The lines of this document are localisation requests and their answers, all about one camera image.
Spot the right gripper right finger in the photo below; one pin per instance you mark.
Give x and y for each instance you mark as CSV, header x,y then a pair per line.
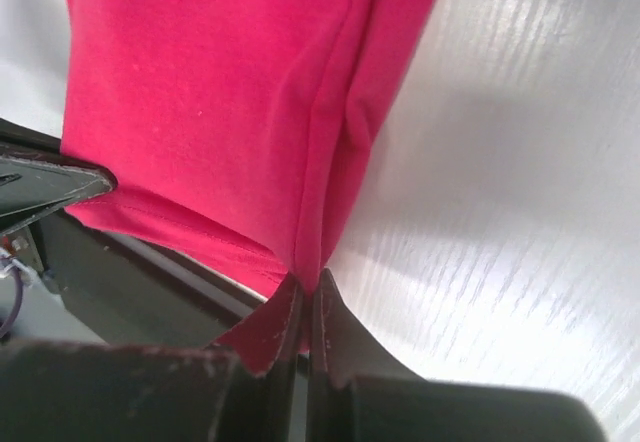
x,y
344,357

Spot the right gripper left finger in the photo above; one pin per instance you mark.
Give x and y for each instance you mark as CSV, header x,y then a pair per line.
x,y
252,367

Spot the pink t shirt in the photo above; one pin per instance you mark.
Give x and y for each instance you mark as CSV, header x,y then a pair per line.
x,y
239,131

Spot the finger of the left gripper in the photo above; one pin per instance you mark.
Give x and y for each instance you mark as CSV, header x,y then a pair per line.
x,y
36,185

